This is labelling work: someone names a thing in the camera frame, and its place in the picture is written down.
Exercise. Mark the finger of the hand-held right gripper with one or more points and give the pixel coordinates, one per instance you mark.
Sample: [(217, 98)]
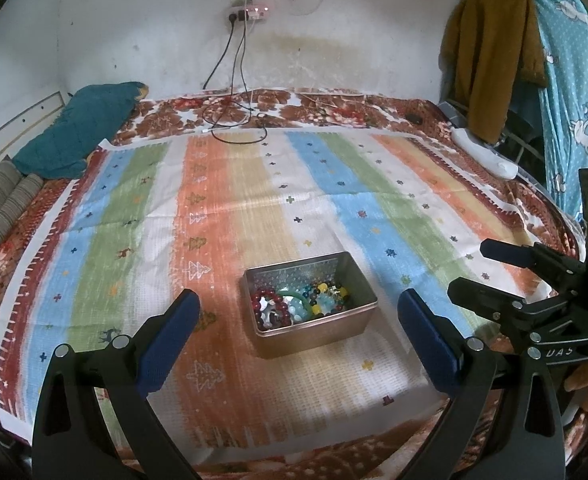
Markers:
[(518, 255), (493, 300)]

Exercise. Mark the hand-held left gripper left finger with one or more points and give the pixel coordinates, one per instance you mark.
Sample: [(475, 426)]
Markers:
[(169, 340)]

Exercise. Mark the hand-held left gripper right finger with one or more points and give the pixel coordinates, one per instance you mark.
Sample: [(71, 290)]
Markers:
[(423, 340)]

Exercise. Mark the metal tin box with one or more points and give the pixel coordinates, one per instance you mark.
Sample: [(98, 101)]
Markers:
[(319, 320)]

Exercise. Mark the green bangle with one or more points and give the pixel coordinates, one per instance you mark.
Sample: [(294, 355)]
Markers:
[(294, 294)]

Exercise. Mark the long white plastic object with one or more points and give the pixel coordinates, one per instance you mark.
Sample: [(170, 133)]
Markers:
[(483, 152)]

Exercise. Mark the striped woven mat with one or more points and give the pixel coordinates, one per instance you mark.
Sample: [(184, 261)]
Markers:
[(224, 200)]

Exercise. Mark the blue printed hanging cloth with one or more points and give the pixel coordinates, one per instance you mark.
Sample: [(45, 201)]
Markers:
[(568, 95)]

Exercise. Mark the small black object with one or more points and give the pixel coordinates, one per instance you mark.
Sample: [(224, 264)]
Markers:
[(414, 119)]

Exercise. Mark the brown hanging garment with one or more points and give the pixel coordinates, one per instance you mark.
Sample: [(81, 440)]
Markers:
[(493, 55)]

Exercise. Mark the grey striped cushion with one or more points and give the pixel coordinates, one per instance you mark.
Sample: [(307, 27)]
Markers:
[(1, 205)]

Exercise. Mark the teal quilted pillow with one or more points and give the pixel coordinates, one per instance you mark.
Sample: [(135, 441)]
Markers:
[(79, 125)]

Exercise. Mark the white decorated headboard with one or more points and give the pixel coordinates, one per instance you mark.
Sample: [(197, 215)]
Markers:
[(9, 130)]

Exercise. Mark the white power strip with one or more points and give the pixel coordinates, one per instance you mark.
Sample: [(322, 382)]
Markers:
[(249, 13)]

